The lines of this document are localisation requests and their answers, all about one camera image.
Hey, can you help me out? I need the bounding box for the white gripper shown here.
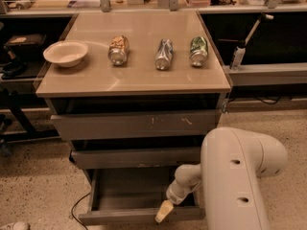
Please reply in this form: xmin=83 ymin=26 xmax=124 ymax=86
xmin=155 ymin=180 xmax=201 ymax=223

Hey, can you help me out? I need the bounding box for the grey drawer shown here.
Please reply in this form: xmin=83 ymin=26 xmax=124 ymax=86
xmin=78 ymin=166 xmax=206 ymax=226
xmin=72 ymin=147 xmax=201 ymax=169
xmin=51 ymin=110 xmax=220 ymax=140

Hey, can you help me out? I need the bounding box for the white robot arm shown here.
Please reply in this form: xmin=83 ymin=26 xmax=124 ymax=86
xmin=155 ymin=127 xmax=288 ymax=230

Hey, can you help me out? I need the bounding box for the grey drawer cabinet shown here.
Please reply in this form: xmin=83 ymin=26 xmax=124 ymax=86
xmin=35 ymin=10 xmax=232 ymax=226

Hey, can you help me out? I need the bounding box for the white object at floor corner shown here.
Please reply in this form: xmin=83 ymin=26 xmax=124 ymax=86
xmin=0 ymin=221 xmax=30 ymax=230

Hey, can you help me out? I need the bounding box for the silver blue can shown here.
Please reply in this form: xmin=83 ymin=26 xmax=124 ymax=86
xmin=155 ymin=38 xmax=173 ymax=71

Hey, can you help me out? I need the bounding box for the green can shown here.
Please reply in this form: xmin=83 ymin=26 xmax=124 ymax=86
xmin=189 ymin=36 xmax=208 ymax=67

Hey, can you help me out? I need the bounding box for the brown patterned can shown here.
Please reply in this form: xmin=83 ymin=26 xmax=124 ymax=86
xmin=107 ymin=35 xmax=130 ymax=65

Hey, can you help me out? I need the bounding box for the white bottle with rod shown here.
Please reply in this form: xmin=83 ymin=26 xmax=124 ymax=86
xmin=229 ymin=13 xmax=274 ymax=70

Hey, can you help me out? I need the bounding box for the white bowl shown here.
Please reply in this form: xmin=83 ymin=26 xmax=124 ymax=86
xmin=43 ymin=40 xmax=88 ymax=68

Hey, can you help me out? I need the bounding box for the black floor cable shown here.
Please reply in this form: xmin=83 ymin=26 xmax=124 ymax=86
xmin=70 ymin=191 xmax=92 ymax=230

